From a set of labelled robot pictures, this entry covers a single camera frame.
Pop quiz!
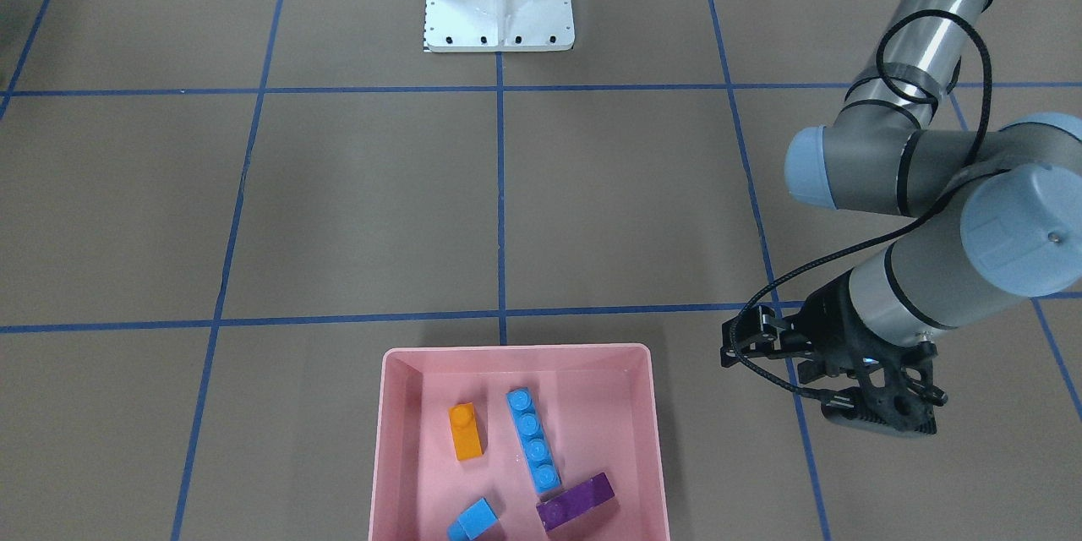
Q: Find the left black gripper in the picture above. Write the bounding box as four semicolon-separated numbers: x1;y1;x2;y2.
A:
720;271;937;385

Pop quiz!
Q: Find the purple block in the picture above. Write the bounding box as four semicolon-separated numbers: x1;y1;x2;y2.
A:
536;472;615;533

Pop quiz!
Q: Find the long blue block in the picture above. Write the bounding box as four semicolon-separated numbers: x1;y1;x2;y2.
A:
505;387;563;494

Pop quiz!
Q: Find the orange block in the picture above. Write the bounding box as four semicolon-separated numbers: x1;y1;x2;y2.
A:
448;403;484;462

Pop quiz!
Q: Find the small blue block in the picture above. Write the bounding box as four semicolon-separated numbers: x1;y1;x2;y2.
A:
445;497;499;540

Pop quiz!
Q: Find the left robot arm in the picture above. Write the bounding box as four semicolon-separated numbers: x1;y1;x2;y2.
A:
722;0;1079;392

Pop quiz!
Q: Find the pink plastic box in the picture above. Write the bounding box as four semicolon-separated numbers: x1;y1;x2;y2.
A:
368;343;671;540

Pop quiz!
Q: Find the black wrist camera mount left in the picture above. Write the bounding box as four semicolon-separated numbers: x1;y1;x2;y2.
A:
820;356;948;440

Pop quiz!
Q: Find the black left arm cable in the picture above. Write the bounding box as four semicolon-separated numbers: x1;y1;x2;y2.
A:
733;0;995;407

